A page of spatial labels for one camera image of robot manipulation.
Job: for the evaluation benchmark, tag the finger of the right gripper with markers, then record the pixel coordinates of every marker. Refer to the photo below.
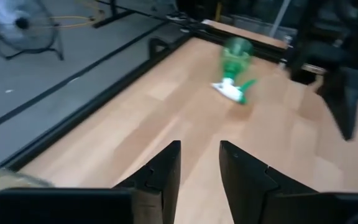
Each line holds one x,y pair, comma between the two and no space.
346,99

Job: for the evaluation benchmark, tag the white pole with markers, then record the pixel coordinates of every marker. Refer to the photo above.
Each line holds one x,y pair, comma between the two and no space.
280,17

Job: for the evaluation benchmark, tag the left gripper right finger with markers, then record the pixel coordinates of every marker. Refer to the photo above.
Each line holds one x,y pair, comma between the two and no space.
244,180

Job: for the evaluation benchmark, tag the green plastic spray bottle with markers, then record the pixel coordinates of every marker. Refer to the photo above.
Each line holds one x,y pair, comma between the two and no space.
236,62

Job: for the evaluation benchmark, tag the black metal table frame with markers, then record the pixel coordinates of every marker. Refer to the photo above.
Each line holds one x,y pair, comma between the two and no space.
82,109

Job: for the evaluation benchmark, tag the black metal floor frame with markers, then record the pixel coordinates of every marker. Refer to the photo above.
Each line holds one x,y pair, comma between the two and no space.
113,18

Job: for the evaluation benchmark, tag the black metal floor fan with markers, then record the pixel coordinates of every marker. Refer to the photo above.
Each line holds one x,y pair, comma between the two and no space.
20,23

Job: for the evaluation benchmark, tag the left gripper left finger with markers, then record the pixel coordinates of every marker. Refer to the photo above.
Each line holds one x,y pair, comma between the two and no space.
166,168

